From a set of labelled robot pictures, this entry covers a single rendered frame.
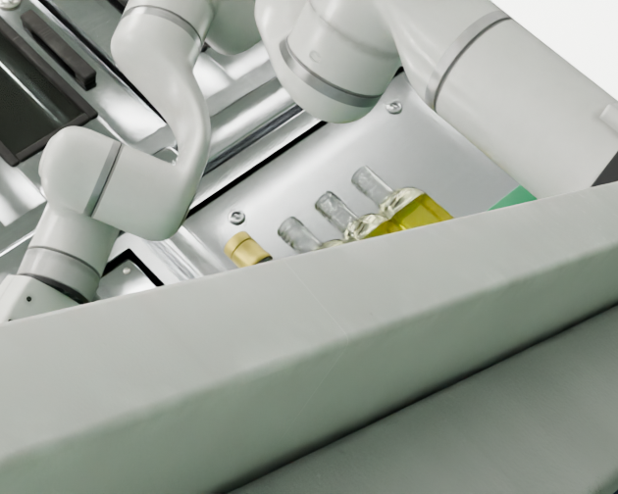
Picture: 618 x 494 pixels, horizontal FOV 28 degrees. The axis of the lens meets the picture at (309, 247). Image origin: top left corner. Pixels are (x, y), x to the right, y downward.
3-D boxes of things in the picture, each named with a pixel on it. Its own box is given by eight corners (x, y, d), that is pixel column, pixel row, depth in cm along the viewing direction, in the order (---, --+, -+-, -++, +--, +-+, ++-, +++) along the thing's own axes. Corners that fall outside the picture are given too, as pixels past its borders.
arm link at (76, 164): (161, 145, 113) (63, 103, 111) (120, 247, 109) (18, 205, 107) (130, 197, 127) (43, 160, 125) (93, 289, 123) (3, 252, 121)
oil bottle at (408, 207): (535, 321, 138) (400, 201, 145) (547, 296, 133) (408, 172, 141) (501, 351, 136) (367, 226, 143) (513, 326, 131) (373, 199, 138)
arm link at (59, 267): (79, 290, 124) (69, 315, 123) (12, 249, 119) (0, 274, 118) (126, 288, 119) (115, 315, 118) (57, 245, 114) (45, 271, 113)
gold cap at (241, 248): (263, 276, 137) (237, 251, 139) (278, 253, 136) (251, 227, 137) (243, 282, 135) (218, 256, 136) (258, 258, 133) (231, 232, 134)
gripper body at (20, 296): (72, 307, 124) (29, 410, 120) (-8, 260, 117) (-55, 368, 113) (119, 306, 119) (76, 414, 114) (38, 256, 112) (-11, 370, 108)
